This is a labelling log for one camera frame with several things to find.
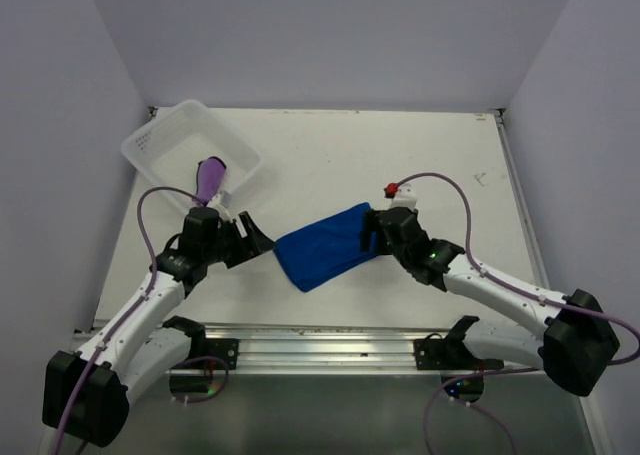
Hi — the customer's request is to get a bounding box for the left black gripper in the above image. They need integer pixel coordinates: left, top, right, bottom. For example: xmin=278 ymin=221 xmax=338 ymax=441
xmin=203 ymin=211 xmax=276 ymax=268

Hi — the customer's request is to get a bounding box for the blue towel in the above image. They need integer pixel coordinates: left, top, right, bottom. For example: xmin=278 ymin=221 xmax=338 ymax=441
xmin=273 ymin=202 xmax=377 ymax=293

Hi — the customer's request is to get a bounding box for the purple towel black trim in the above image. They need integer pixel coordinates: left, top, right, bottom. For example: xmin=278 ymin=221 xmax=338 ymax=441
xmin=195 ymin=156 xmax=227 ymax=205

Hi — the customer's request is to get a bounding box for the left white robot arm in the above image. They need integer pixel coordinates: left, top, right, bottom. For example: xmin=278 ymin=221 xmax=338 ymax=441
xmin=42 ymin=207 xmax=275 ymax=452

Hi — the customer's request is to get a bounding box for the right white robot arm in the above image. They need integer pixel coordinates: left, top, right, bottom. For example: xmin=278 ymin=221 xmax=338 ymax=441
xmin=360 ymin=207 xmax=620 ymax=397

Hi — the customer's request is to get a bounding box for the white plastic basket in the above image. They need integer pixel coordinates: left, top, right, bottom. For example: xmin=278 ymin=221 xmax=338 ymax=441
xmin=121 ymin=100 xmax=264 ymax=214

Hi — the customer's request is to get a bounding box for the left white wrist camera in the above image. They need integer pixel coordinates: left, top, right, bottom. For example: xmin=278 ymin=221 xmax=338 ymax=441
xmin=206 ymin=190 xmax=233 ymax=221

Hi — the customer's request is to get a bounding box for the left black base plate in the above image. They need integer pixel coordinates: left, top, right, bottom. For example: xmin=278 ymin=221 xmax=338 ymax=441
xmin=197 ymin=338 xmax=240 ymax=371

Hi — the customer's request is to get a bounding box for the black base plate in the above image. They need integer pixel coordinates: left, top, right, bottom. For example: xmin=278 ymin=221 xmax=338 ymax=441
xmin=197 ymin=338 xmax=240 ymax=371
xmin=413 ymin=334 xmax=504 ymax=371

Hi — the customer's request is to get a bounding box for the aluminium mounting rail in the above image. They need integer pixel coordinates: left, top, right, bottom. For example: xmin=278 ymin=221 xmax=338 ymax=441
xmin=69 ymin=324 xmax=546 ymax=376

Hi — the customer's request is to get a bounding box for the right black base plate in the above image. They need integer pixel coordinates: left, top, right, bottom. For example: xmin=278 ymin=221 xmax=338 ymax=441
xmin=413 ymin=334 xmax=504 ymax=371

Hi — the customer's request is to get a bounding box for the right side aluminium rail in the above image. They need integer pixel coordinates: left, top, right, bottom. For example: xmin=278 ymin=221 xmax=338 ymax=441
xmin=491 ymin=109 xmax=550 ymax=288

